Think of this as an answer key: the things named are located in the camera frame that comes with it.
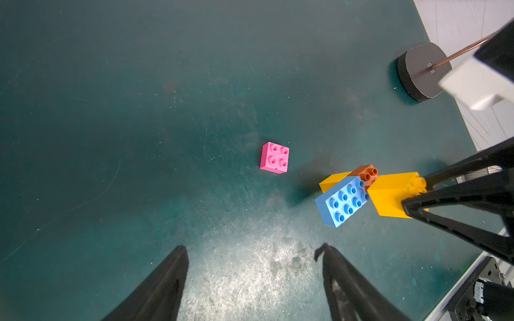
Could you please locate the metal ornament stand dark base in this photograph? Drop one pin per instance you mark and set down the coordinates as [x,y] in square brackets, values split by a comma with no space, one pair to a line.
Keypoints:
[420,69]

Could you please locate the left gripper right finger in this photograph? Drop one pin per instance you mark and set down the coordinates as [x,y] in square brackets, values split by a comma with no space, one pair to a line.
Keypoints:
[349,295]

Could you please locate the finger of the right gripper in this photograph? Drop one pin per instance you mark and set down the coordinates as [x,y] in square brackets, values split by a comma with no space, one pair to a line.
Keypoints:
[479,212]

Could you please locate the pink 2x2 lego brick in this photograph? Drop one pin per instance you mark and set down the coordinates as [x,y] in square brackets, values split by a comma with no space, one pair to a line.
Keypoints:
[274,158]

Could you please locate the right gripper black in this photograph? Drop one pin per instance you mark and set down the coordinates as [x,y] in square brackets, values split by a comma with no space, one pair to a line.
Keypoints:
[497,53]

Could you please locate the orange 2x2 lego brick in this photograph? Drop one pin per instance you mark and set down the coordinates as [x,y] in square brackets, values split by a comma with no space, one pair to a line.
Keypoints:
[367,173]

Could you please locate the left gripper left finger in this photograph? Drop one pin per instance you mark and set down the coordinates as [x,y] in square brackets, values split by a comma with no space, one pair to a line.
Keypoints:
[159,296]

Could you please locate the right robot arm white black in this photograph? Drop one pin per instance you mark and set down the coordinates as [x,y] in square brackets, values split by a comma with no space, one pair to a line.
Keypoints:
[489,300]

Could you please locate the blue 2x4 lego brick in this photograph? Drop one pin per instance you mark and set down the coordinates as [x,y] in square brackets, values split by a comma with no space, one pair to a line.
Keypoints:
[342,201]

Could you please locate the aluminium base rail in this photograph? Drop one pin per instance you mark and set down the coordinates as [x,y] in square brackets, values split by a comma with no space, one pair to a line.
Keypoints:
[461,263]

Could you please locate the yellow lego brick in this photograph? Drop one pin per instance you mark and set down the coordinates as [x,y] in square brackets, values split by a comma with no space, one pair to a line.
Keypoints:
[388,192]
[332,180]

